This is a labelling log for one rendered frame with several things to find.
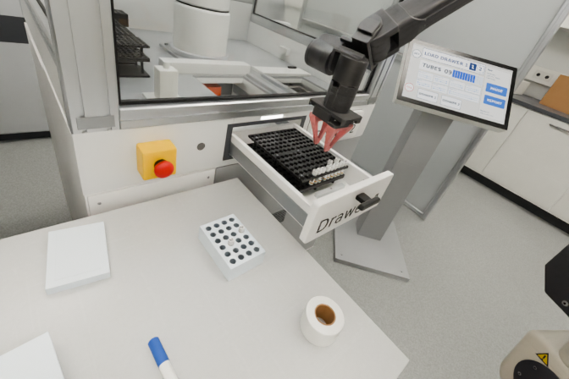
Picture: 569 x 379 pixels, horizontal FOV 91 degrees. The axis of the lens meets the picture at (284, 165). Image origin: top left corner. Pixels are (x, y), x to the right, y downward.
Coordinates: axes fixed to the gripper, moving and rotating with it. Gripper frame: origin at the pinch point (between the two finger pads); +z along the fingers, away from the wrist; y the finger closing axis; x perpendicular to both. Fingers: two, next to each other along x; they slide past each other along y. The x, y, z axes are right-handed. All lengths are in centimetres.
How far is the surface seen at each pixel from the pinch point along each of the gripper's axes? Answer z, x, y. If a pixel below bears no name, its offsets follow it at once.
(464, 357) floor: 97, -83, -63
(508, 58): -22, -170, 13
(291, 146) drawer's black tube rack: 8.3, -3.2, 11.3
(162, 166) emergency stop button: 9.0, 29.8, 14.8
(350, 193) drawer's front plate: 5.0, 0.8, -11.6
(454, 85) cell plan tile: -8, -98, 11
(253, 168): 12.1, 9.2, 10.6
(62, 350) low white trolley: 21, 51, -6
